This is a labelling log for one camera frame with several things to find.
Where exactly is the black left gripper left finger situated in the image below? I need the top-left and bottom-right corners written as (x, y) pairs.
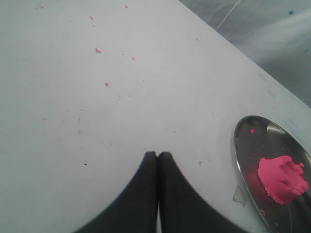
top-left (77, 151), bottom-right (158, 233)

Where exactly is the white plastic backdrop sheet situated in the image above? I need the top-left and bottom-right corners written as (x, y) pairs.
top-left (179, 0), bottom-right (311, 109)

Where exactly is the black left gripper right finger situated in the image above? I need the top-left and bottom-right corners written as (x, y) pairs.
top-left (158, 152), bottom-right (245, 233)

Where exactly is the clear tape piece left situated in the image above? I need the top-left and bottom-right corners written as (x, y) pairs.
top-left (232, 185), bottom-right (247, 208)

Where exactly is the round stainless steel plate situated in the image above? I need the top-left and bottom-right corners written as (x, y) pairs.
top-left (233, 116), bottom-right (311, 233)

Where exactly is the pink clay lump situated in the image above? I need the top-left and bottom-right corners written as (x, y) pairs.
top-left (257, 155), bottom-right (309, 205)

